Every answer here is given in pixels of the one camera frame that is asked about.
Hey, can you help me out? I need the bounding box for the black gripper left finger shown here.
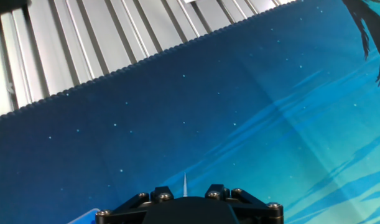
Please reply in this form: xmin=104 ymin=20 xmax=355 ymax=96
xmin=95 ymin=185 xmax=175 ymax=224

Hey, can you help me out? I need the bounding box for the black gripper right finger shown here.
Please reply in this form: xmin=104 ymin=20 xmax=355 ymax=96
xmin=205 ymin=184 xmax=284 ymax=224

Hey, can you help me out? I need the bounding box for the blue pipette tip box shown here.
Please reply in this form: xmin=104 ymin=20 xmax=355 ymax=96
xmin=67 ymin=208 xmax=101 ymax=224

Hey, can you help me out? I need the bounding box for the printed landscape cloth mat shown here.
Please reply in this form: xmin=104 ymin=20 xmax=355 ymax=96
xmin=0 ymin=0 xmax=380 ymax=224

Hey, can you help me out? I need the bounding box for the black pad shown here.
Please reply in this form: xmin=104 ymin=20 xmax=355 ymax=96
xmin=0 ymin=0 xmax=32 ymax=19

